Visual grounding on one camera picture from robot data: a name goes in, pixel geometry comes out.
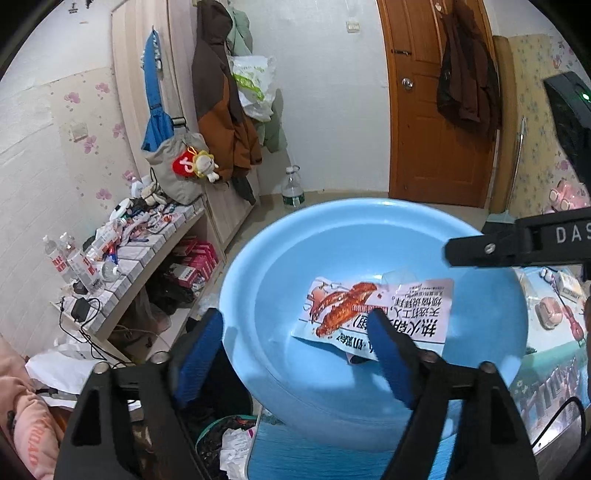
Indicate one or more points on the light blue plastic basin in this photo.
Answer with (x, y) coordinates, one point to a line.
(369, 387)

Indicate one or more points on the blue hanging bag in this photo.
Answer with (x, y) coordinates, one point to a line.
(154, 101)

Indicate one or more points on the red white plush toy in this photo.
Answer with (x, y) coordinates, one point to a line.
(196, 164)

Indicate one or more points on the white wall socket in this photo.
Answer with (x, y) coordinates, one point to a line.
(78, 130)

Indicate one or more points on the brown wooden door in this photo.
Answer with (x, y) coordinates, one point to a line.
(425, 138)

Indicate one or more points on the stack of red boxes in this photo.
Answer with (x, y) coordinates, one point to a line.
(196, 261)

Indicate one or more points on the pale green garment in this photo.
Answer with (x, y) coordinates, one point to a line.
(274, 134)

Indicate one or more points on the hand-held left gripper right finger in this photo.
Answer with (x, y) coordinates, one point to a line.
(392, 364)

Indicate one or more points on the white green plastic bag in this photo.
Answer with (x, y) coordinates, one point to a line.
(251, 87)

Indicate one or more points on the grey cloth bag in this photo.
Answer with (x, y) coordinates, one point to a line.
(173, 180)

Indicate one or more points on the printed snack packet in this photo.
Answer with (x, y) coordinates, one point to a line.
(415, 309)

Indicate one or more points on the pile of small packets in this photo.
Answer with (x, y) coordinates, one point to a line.
(143, 221)

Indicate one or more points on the low tiled shelf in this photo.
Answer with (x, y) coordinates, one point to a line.
(138, 272)

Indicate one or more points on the small white yellow box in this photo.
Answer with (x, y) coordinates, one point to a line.
(570, 284)

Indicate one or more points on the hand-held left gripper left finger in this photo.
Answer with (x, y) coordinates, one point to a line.
(198, 362)

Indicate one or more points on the large clear water bottle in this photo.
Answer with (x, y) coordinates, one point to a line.
(293, 191)

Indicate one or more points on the black power adapter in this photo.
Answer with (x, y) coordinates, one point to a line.
(83, 310)

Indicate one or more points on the pink lettered water bottle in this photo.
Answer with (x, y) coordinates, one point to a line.
(568, 194)

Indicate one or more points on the light wooden wardrobe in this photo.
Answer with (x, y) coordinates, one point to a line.
(134, 69)

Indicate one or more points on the white light switch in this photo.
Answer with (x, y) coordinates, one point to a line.
(353, 26)

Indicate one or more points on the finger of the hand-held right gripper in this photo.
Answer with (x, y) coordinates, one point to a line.
(508, 242)

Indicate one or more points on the round trash bin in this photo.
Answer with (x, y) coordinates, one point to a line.
(221, 443)

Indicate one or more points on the metal door knob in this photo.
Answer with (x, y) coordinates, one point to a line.
(407, 84)

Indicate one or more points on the brown orange jacket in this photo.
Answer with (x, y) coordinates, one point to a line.
(221, 106)

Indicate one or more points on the small clear water bottle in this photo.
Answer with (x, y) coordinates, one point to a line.
(53, 258)
(90, 272)
(69, 254)

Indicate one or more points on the dark brown jacket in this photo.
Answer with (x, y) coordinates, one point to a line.
(466, 78)

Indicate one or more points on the pink earbud case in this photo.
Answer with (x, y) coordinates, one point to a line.
(551, 314)

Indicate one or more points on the pink cloth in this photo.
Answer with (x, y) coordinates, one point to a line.
(32, 424)

